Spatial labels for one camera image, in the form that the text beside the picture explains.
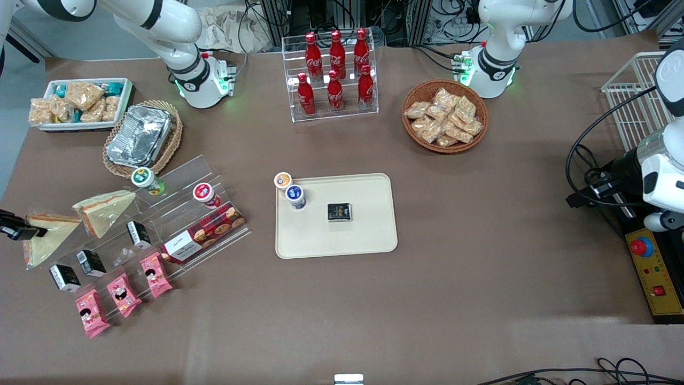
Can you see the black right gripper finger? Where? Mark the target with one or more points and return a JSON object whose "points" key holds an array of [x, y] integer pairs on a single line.
{"points": [[24, 233], [10, 218]]}

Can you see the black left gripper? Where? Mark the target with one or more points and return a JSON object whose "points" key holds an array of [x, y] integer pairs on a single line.
{"points": [[623, 170]]}

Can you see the triangular sandwich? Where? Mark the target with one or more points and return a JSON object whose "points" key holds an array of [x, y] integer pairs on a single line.
{"points": [[48, 246], [104, 211]]}

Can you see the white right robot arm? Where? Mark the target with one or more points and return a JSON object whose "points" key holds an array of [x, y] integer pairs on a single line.
{"points": [[181, 64]]}

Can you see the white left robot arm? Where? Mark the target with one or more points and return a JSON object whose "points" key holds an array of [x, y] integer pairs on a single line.
{"points": [[497, 32]]}

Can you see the white rectangular snack tray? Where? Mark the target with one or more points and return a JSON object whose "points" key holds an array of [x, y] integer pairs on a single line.
{"points": [[125, 104]]}

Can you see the beige plastic tray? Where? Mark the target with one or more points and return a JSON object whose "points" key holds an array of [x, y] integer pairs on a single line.
{"points": [[342, 238]]}

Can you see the small black white box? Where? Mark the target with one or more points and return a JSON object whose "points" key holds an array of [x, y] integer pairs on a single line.
{"points": [[138, 234], [64, 278], [91, 263]]}

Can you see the pink snack pack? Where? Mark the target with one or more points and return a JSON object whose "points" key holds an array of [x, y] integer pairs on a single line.
{"points": [[124, 294], [155, 275], [92, 313]]}

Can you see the yellow black control box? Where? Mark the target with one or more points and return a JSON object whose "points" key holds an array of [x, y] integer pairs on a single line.
{"points": [[660, 272]]}

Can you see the green lid cup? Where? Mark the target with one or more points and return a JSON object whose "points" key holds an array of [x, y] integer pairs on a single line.
{"points": [[144, 177]]}

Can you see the clear wrapped cracker pack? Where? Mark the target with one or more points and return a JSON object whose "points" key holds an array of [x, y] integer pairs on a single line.
{"points": [[417, 110], [465, 108], [447, 140], [444, 99], [427, 130], [436, 114], [472, 127], [458, 132]]}

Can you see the large rice cracker pack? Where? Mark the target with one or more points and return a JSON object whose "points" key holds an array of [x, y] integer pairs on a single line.
{"points": [[84, 95]]}

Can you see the foil container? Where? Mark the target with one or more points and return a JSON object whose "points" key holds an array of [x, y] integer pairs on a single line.
{"points": [[139, 135]]}

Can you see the clear acrylic stepped shelf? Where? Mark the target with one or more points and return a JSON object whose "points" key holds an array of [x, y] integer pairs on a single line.
{"points": [[181, 176]]}

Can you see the foil containers in basket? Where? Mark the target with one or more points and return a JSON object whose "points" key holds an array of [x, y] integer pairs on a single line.
{"points": [[173, 133]]}

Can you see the red cookie box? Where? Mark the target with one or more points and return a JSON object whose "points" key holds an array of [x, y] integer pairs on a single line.
{"points": [[206, 231]]}

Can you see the red lid cup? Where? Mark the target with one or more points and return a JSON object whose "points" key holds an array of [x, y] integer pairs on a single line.
{"points": [[204, 192]]}

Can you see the round brown wicker basket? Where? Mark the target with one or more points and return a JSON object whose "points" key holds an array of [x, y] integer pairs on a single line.
{"points": [[417, 91]]}

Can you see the clear acrylic bottle rack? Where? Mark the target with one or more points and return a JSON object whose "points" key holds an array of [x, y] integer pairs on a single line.
{"points": [[368, 109]]}

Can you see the red cola bottle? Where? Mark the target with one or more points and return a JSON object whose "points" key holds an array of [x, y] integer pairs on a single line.
{"points": [[361, 52], [337, 54], [335, 94], [306, 97], [313, 58], [365, 89]]}

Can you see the small black box gold print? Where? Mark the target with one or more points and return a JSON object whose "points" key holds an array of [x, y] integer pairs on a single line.
{"points": [[340, 212]]}

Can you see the orange lid cup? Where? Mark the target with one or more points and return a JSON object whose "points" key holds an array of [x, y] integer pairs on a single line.
{"points": [[282, 180]]}

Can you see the blue lid cup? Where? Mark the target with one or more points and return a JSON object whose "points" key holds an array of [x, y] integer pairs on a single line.
{"points": [[295, 195]]}

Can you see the crumpled beige cloth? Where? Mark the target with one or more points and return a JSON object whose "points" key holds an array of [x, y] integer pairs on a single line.
{"points": [[224, 32]]}

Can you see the small white device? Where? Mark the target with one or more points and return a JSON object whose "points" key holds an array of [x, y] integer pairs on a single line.
{"points": [[348, 379]]}

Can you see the metal equipment rack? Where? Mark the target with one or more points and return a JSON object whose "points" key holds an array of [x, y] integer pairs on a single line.
{"points": [[320, 16]]}

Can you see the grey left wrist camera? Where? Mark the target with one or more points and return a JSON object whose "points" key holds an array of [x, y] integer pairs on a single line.
{"points": [[662, 221]]}

